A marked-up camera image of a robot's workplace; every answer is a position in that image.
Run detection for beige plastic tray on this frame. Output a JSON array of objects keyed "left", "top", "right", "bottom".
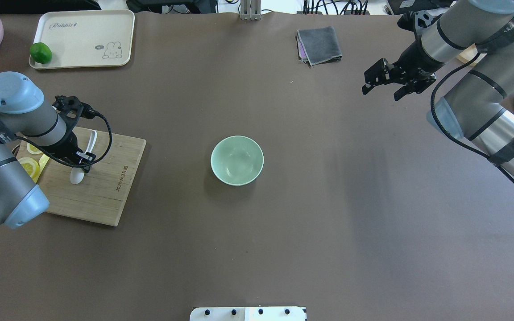
[{"left": 29, "top": 9, "right": 135, "bottom": 70}]

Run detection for grey folded cloth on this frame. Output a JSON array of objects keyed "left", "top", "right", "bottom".
[{"left": 296, "top": 26, "right": 343, "bottom": 66}]

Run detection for aluminium frame post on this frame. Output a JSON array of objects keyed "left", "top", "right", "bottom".
[{"left": 239, "top": 0, "right": 262, "bottom": 21}]

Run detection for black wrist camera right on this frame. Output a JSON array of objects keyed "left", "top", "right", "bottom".
[{"left": 397, "top": 11, "right": 444, "bottom": 37}]

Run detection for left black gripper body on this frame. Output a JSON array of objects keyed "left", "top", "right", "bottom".
[{"left": 47, "top": 130, "right": 81, "bottom": 165}]

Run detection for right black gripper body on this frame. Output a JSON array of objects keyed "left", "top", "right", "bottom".
[{"left": 390, "top": 42, "right": 445, "bottom": 85}]

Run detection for light green bowl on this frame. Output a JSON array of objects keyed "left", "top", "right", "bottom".
[{"left": 210, "top": 136, "right": 265, "bottom": 186}]

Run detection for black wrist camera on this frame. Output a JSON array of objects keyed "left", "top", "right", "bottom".
[
  {"left": 397, "top": 11, "right": 444, "bottom": 37},
  {"left": 52, "top": 95, "right": 95, "bottom": 119}
]

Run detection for single lemon slice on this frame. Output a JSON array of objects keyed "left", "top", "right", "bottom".
[{"left": 26, "top": 144, "right": 43, "bottom": 155}]

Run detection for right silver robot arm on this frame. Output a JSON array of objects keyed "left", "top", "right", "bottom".
[{"left": 362, "top": 0, "right": 514, "bottom": 184}]

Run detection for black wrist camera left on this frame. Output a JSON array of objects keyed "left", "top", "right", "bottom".
[{"left": 52, "top": 95, "right": 95, "bottom": 119}]

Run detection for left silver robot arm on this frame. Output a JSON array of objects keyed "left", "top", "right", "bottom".
[{"left": 0, "top": 71, "right": 100, "bottom": 228}]

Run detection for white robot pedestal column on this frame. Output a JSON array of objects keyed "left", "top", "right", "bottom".
[{"left": 189, "top": 305, "right": 308, "bottom": 321}]

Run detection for bamboo cutting board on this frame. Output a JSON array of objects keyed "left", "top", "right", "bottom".
[{"left": 37, "top": 131, "right": 146, "bottom": 227}]

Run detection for white ceramic spoon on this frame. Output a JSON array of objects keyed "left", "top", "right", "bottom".
[{"left": 70, "top": 130, "right": 98, "bottom": 185}]

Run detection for green lime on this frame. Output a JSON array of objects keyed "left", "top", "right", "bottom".
[{"left": 29, "top": 42, "right": 53, "bottom": 64}]

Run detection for stacked lemon slices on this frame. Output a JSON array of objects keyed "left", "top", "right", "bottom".
[{"left": 18, "top": 157, "right": 41, "bottom": 182}]

